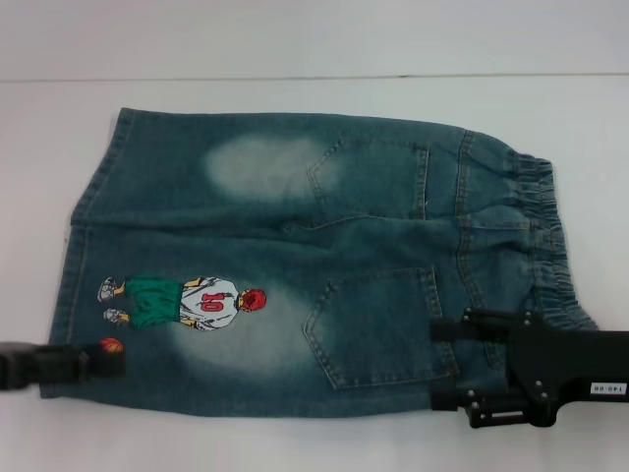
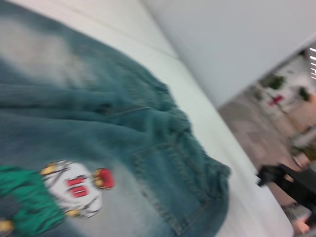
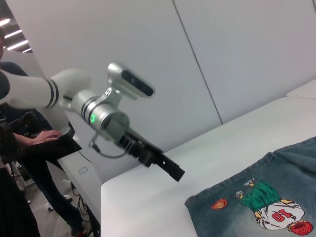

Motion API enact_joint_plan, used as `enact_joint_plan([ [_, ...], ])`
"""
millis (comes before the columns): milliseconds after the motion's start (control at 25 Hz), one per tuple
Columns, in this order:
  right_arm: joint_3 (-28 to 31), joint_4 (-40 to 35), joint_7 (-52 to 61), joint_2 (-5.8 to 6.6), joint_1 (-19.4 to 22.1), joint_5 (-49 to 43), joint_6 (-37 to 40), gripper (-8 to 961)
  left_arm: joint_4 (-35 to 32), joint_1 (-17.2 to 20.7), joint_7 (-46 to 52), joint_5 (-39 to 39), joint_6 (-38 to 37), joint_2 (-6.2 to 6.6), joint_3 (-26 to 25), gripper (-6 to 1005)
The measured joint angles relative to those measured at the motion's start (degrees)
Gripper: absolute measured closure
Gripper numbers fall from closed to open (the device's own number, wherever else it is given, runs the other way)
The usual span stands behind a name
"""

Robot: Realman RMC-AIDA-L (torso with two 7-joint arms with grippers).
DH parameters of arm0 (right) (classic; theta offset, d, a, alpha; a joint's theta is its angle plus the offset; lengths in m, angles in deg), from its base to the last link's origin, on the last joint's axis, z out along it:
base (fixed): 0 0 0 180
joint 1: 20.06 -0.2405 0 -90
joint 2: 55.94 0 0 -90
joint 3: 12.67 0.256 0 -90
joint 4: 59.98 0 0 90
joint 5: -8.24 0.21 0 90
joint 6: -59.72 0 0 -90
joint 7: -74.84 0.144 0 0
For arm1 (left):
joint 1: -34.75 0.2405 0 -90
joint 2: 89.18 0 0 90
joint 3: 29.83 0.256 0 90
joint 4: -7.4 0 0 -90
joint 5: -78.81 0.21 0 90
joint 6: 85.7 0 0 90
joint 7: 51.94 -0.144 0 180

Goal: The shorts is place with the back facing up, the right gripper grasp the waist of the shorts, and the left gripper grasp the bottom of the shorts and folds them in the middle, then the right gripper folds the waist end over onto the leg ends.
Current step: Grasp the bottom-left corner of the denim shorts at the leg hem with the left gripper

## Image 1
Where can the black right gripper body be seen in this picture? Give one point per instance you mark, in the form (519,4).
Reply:
(580,364)

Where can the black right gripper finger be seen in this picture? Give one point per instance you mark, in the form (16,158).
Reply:
(472,329)
(491,405)

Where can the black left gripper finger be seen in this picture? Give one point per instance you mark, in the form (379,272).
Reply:
(88,364)

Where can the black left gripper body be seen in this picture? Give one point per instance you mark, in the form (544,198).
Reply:
(15,366)

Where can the blue denim shorts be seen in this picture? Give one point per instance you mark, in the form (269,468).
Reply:
(295,246)

